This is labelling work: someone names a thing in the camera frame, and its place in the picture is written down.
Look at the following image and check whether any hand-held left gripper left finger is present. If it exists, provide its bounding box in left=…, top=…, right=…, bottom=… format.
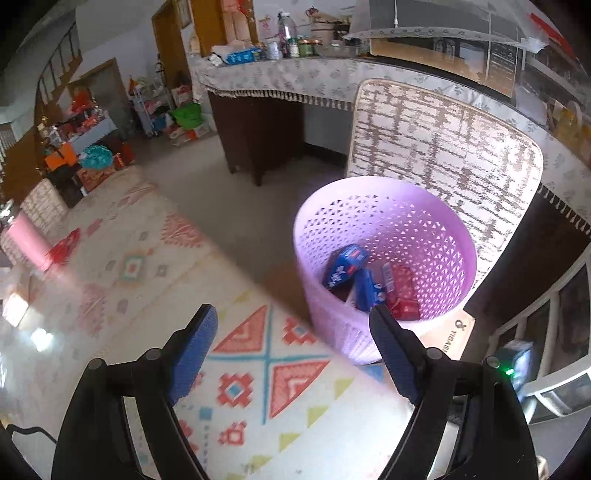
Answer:
left=51, top=304, right=219, bottom=480

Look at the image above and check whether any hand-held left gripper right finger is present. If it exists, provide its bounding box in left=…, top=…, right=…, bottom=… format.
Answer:
left=369, top=305, right=539, bottom=480

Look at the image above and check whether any long red box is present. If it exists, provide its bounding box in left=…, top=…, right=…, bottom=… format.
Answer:
left=381, top=262, right=422, bottom=321

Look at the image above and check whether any blue tissue packet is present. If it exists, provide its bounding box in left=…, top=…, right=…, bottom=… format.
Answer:
left=352, top=268, right=387, bottom=312

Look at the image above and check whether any blue box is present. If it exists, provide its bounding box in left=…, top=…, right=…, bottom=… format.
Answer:
left=322, top=244, right=370, bottom=291

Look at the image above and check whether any purple plastic basket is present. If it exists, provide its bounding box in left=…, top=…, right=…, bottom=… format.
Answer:
left=293, top=178, right=478, bottom=366

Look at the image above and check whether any flat cardboard piece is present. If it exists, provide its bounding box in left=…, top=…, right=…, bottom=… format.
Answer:
left=418, top=307, right=478, bottom=363

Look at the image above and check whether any patterned tablecloth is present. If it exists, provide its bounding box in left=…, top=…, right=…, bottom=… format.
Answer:
left=0, top=166, right=444, bottom=480

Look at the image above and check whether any red plastic bag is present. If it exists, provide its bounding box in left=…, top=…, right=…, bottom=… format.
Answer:
left=44, top=228, right=81, bottom=268

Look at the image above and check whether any pink thermos bottle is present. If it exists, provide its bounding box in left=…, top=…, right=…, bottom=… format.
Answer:
left=0, top=215, right=49, bottom=271

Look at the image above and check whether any patterned chair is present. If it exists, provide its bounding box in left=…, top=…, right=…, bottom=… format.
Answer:
left=21, top=178, right=70, bottom=238

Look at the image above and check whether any patterned chair back cushion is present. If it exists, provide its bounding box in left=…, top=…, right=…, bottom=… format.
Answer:
left=345, top=79, right=546, bottom=296

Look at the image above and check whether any teal bag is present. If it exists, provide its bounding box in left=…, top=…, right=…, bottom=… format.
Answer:
left=78, top=145, right=114, bottom=169

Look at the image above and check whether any dark wooden sideboard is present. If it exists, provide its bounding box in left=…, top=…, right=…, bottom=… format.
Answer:
left=208, top=90, right=310, bottom=188

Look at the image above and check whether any green basin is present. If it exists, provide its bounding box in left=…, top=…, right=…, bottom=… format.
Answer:
left=170, top=104, right=204, bottom=130

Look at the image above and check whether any orange bag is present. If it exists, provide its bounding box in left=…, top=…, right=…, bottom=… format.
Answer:
left=45, top=143, right=77, bottom=169

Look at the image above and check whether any checkered cloth table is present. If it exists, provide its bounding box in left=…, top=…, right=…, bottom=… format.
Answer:
left=51, top=115, right=118, bottom=153

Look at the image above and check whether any white shelf rack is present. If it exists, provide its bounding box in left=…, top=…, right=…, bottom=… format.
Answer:
left=131, top=80, right=169, bottom=137

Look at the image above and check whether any wooden door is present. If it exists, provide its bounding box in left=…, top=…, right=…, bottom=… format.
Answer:
left=69, top=58, right=132, bottom=139

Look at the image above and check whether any leaf print fringed cloth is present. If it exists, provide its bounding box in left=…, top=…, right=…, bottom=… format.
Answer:
left=191, top=58, right=591, bottom=236

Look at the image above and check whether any blue wipes packet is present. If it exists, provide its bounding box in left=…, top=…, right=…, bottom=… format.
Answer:
left=226, top=46, right=262, bottom=64

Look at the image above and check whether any wooden staircase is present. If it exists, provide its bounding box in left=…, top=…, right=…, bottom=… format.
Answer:
left=0, top=21, right=84, bottom=139

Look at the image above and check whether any clear plastic bottle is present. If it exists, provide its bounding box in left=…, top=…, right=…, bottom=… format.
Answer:
left=277, top=10, right=298, bottom=42

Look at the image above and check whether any black cable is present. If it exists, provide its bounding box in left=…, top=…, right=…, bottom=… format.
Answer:
left=7, top=425, right=56, bottom=444

